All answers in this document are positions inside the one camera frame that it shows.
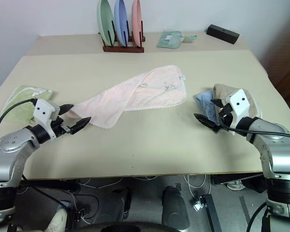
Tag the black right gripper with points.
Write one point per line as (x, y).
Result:
(226, 116)

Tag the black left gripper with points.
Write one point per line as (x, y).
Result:
(59, 128)

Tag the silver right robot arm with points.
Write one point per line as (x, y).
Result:
(278, 154)

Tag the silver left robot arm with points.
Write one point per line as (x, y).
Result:
(9, 154)

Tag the blue cloth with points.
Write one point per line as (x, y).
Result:
(207, 102)

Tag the beige cloth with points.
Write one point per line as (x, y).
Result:
(226, 90)

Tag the light green towel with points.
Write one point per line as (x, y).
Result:
(21, 99)

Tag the pink towel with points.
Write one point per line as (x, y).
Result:
(145, 94)

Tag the white shoe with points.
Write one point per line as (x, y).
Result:
(58, 221)
(235, 185)

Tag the small light green cloth loop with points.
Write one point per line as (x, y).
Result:
(190, 38)

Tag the black rectangular box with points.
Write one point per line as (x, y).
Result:
(222, 33)

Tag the teal folded cloth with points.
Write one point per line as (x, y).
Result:
(170, 39)

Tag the dark wooden plate rack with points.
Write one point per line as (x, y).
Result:
(123, 48)

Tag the brown wooden cabinet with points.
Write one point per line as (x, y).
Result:
(286, 67)

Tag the black metal table leg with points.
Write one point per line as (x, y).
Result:
(210, 210)

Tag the dark rounded shape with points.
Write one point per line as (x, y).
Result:
(119, 204)
(174, 205)

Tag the green plate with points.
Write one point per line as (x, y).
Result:
(105, 21)

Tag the blue plate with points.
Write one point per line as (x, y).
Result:
(121, 23)

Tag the pink plate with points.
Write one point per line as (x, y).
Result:
(136, 23)

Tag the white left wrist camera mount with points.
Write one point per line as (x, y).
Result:
(44, 112)

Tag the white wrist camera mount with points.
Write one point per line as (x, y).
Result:
(241, 104)
(44, 112)

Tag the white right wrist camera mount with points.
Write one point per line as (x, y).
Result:
(241, 104)

